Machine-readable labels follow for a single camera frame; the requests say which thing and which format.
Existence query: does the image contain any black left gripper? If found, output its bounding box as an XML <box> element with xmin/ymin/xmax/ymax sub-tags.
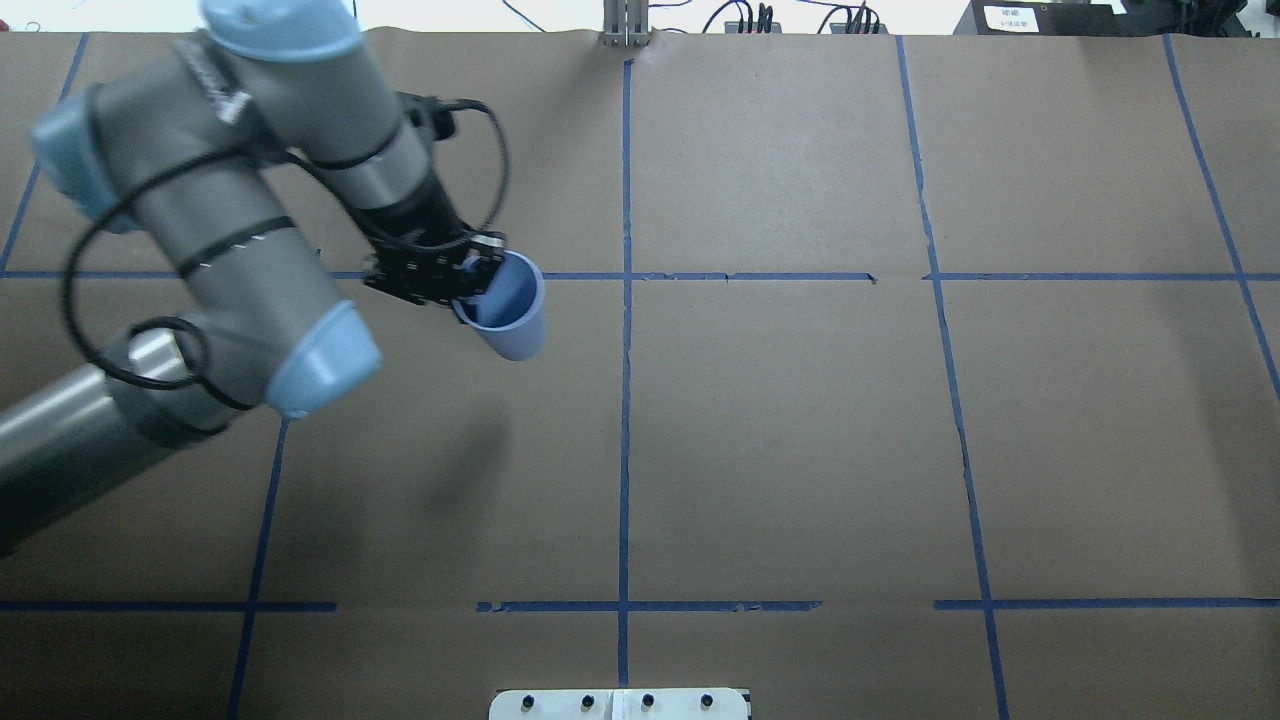
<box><xmin>362</xmin><ymin>232</ymin><xmax>506</xmax><ymax>306</ymax></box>

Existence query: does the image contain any light blue ribbed cup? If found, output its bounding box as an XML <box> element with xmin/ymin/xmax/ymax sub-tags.
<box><xmin>451</xmin><ymin>251</ymin><xmax>547</xmax><ymax>363</ymax></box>

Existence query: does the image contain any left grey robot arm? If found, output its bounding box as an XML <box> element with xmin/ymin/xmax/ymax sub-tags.
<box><xmin>3</xmin><ymin>1</ymin><xmax>508</xmax><ymax>553</ymax></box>

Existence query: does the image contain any black box with label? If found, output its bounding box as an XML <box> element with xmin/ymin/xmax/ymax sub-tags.
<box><xmin>952</xmin><ymin>1</ymin><xmax>1126</xmax><ymax>37</ymax></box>

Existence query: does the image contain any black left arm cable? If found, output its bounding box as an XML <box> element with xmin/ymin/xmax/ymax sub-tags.
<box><xmin>61</xmin><ymin>97</ymin><xmax>509</xmax><ymax>413</ymax></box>

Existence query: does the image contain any white camera post base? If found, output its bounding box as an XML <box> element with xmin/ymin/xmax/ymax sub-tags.
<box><xmin>488</xmin><ymin>687</ymin><xmax>754</xmax><ymax>719</ymax></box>

